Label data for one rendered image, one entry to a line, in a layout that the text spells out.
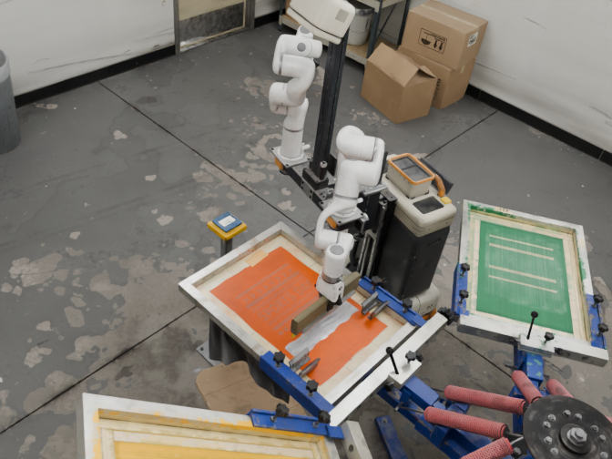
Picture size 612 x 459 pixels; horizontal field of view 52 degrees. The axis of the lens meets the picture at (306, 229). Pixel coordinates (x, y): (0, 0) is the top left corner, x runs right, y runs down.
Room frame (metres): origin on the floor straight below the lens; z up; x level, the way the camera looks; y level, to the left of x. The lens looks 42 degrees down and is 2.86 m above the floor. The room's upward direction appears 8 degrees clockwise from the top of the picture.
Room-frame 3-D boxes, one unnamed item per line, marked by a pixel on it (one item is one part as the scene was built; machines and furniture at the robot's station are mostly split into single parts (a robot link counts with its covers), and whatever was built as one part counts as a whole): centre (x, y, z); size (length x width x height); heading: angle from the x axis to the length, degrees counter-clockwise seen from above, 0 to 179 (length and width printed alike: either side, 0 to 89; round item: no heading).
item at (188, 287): (1.64, -0.01, 0.97); 0.79 x 0.58 x 0.04; 52
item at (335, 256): (1.60, -0.13, 1.33); 0.15 x 0.10 x 0.11; 177
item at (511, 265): (1.89, -0.97, 1.05); 1.08 x 0.61 x 0.23; 172
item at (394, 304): (1.72, -0.37, 0.98); 0.30 x 0.05 x 0.07; 52
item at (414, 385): (1.30, -0.46, 1.02); 0.17 x 0.06 x 0.05; 52
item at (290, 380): (1.28, -0.03, 0.98); 0.30 x 0.05 x 0.07; 52
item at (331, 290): (1.57, -0.12, 1.20); 0.10 x 0.07 x 0.11; 52
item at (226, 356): (1.51, 0.16, 0.74); 0.46 x 0.04 x 0.42; 52
